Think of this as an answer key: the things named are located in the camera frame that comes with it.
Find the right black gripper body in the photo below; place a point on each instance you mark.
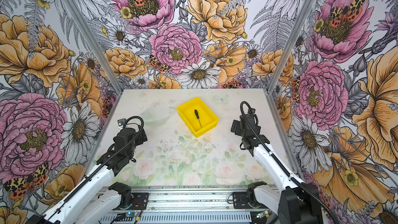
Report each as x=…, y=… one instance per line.
x=238, y=130

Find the black handled screwdriver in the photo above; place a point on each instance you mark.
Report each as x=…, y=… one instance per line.
x=198, y=117

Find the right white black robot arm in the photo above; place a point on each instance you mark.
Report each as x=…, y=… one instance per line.
x=294, y=201

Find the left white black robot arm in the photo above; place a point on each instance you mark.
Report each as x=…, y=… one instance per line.
x=75, y=207

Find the yellow plastic bin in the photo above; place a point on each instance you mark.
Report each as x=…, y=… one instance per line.
x=208, y=119

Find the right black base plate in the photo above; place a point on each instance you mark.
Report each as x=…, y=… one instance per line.
x=241, y=201

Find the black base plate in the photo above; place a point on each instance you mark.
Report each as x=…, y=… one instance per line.
x=241, y=201
x=133, y=201

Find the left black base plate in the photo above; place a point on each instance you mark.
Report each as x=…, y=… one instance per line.
x=133, y=201

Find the aluminium mounting rail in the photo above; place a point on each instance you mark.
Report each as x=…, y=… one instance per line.
x=192, y=199

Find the white vented cable duct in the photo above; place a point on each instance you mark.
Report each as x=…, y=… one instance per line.
x=240, y=217

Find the left aluminium corner post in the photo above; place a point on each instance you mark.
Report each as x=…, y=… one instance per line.
x=79, y=19

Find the aluminium corner post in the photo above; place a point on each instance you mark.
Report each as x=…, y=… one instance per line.
x=301, y=17
x=79, y=19

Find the right aluminium corner post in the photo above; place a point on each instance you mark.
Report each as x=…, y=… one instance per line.
x=301, y=17

